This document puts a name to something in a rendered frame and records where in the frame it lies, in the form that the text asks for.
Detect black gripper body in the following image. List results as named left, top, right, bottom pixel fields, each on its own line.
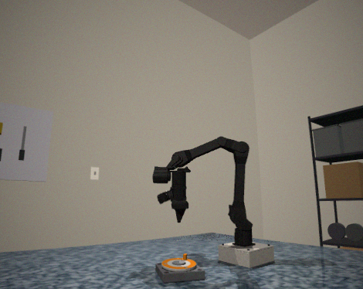
left=171, top=184, right=188, bottom=209

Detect orange round plate with tab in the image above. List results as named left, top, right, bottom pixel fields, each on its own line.
left=161, top=253, right=197, bottom=272

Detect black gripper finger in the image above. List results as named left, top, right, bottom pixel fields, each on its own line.
left=175, top=209, right=186, bottom=223

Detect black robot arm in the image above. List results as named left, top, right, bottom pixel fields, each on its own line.
left=153, top=136, right=256, bottom=247

